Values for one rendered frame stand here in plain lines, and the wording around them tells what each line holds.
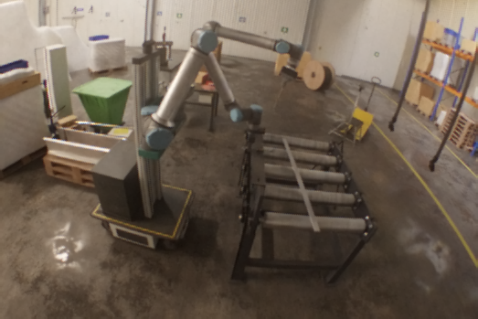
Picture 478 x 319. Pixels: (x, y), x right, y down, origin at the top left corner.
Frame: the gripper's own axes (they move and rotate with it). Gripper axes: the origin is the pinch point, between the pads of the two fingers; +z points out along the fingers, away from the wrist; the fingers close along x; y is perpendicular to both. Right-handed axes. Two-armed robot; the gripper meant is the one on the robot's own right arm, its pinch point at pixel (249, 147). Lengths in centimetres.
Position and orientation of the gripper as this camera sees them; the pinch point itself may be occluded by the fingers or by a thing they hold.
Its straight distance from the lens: 183.6
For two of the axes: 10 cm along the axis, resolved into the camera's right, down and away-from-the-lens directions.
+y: -9.9, -1.4, -0.3
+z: -1.4, 8.6, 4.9
